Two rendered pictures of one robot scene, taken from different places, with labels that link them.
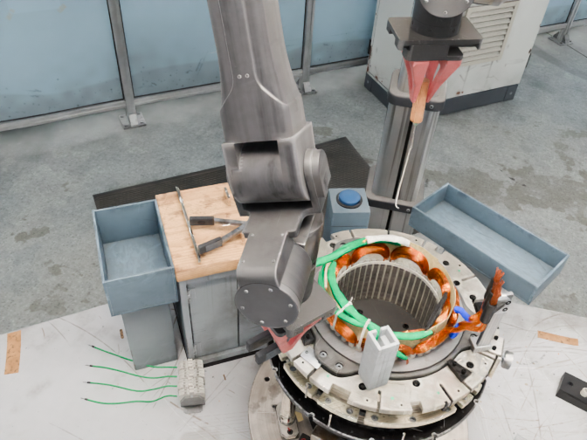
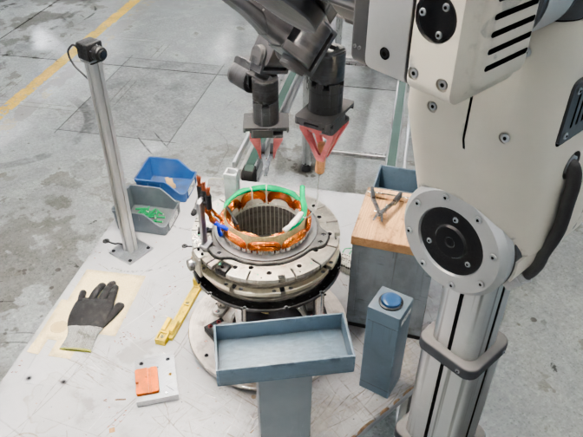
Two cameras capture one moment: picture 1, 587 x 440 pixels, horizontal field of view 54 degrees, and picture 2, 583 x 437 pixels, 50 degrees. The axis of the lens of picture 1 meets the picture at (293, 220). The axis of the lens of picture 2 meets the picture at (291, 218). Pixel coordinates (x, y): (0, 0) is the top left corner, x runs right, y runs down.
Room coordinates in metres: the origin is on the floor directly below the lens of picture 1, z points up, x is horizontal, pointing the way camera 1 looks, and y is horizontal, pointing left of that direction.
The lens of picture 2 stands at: (1.21, -0.93, 1.94)
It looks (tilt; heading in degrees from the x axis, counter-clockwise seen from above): 38 degrees down; 128
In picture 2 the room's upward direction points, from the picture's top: straight up
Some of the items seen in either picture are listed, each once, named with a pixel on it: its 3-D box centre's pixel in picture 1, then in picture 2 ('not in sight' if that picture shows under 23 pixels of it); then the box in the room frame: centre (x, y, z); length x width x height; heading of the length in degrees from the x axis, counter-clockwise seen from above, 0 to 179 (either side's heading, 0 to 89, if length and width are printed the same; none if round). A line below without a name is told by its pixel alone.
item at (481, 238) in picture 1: (466, 284); (283, 388); (0.72, -0.34, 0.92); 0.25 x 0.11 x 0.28; 46
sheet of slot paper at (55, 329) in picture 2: not in sight; (90, 311); (0.13, -0.38, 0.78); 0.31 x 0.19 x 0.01; 117
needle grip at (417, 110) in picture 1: (419, 100); (321, 158); (0.66, -0.15, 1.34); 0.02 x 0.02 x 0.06
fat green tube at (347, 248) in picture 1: (356, 249); (299, 207); (0.57, -0.09, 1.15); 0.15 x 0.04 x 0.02; 112
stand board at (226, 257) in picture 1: (224, 224); (400, 220); (0.70, 0.12, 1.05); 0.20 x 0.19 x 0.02; 112
